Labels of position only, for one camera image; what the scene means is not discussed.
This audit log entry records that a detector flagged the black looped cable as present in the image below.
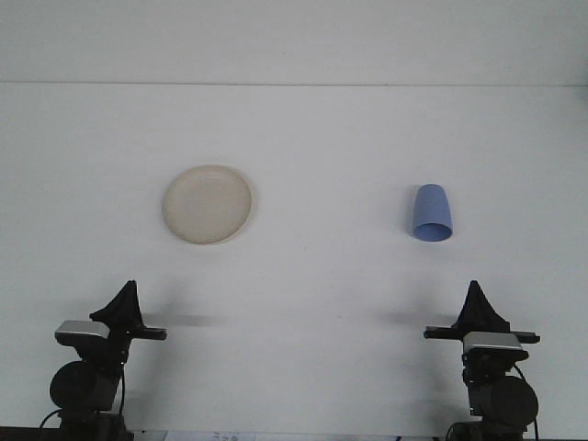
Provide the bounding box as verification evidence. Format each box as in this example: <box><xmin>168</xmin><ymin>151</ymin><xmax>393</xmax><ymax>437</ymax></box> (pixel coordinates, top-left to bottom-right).
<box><xmin>39</xmin><ymin>408</ymin><xmax>63</xmax><ymax>431</ymax></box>

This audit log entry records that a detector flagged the pale round plate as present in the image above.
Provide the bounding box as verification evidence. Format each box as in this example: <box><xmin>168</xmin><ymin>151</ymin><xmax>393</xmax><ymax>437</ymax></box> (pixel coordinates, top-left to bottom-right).
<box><xmin>161</xmin><ymin>164</ymin><xmax>256</xmax><ymax>246</ymax></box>

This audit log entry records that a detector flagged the pale blue cup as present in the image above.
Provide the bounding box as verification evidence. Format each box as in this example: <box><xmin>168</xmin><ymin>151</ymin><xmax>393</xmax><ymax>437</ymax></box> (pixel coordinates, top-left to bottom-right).
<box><xmin>411</xmin><ymin>183</ymin><xmax>455</xmax><ymax>243</ymax></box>

